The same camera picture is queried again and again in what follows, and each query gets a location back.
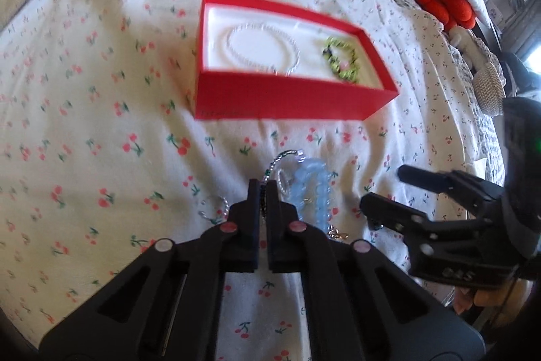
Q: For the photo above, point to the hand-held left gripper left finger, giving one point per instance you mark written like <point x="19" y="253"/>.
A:
<point x="252" y="217"/>

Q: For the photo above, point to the woven beige cushion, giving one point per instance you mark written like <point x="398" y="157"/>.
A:
<point x="488" y="88"/>

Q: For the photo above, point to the red jewelry box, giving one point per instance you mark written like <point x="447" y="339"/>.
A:
<point x="287" y="101"/>

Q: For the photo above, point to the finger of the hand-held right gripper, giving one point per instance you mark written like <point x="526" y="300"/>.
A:
<point x="389" y="213"/>
<point x="443" y="183"/>

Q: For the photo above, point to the cherry print bed sheet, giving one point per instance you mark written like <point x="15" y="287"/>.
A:
<point x="105" y="111"/>

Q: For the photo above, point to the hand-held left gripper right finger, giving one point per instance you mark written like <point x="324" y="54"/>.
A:
<point x="272" y="217"/>

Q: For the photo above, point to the person's right hand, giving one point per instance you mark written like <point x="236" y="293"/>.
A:
<point x="482" y="298"/>

